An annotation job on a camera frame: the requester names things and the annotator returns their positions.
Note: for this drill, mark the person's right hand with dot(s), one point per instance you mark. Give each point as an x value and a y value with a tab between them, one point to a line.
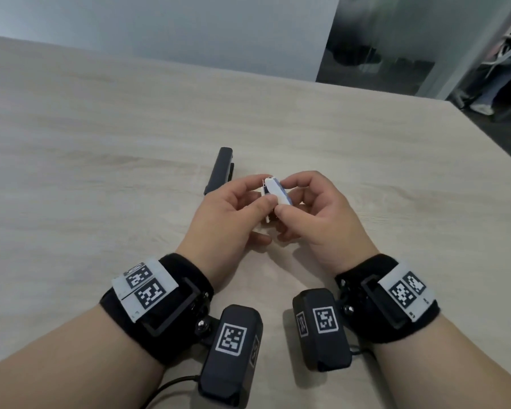
328	225

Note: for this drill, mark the person's left hand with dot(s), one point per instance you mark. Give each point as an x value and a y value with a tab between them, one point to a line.
221	225

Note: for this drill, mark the black stapler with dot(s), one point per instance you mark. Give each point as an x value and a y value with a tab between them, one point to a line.
220	170

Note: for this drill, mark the person's right forearm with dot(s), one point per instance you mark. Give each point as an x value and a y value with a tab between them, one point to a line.
443	366

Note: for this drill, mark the person's left forearm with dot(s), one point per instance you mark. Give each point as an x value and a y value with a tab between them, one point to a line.
76	362

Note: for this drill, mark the frosted glass door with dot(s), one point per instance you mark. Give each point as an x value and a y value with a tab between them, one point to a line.
387	29

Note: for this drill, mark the white office chair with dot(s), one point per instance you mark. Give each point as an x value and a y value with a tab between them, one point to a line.
504	51

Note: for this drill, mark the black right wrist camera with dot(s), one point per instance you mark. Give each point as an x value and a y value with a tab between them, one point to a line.
321	336

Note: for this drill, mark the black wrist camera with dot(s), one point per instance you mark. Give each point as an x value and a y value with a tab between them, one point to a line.
321	336
230	362

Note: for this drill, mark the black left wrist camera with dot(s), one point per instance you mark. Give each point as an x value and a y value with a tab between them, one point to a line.
230	362

